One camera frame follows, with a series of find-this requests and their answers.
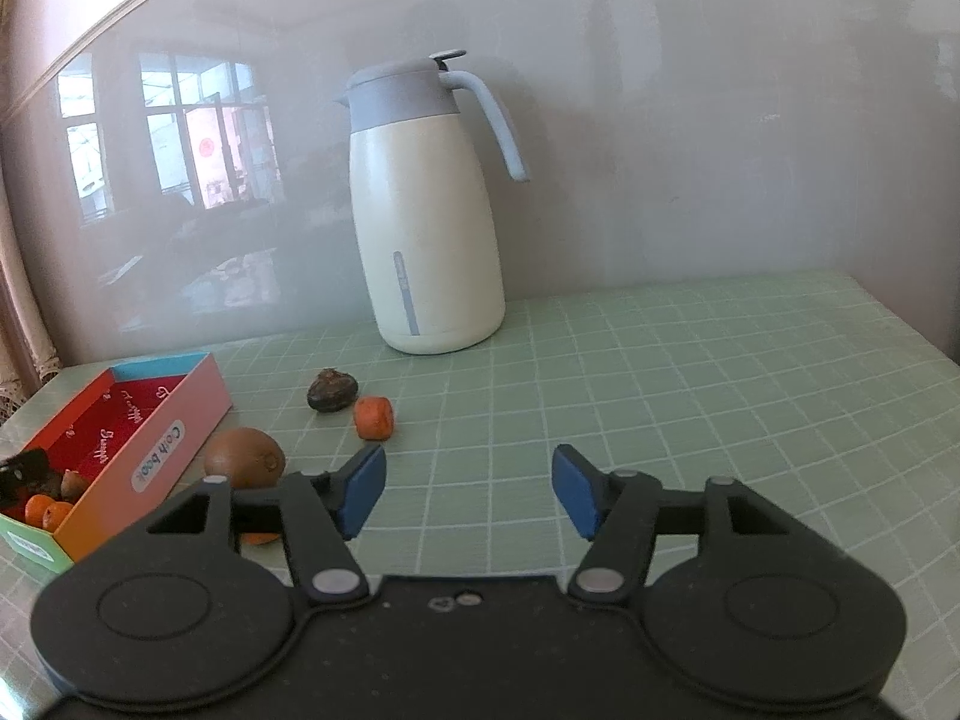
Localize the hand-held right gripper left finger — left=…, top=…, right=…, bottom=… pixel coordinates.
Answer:
left=146, top=444, right=388, bottom=602

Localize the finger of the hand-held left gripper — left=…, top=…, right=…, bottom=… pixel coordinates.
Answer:
left=0, top=450, right=47, bottom=507

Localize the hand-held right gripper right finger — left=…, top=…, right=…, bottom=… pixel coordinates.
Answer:
left=552, top=444, right=792, bottom=606

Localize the orange carrot piece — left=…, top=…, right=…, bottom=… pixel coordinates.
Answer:
left=354, top=396, right=396, bottom=440

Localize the colourful cardboard box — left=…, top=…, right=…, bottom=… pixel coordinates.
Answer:
left=0, top=351, right=233, bottom=575

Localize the dark water chestnut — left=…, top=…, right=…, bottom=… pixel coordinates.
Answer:
left=307, top=368, right=358, bottom=413

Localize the brown kiwi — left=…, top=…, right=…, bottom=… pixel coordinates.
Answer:
left=204, top=427, right=287, bottom=492

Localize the beige lace curtain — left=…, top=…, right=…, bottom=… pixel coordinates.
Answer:
left=0, top=187, right=61, bottom=421

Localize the white thermos jug grey lid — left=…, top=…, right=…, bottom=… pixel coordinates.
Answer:
left=334, top=50, right=532, bottom=355

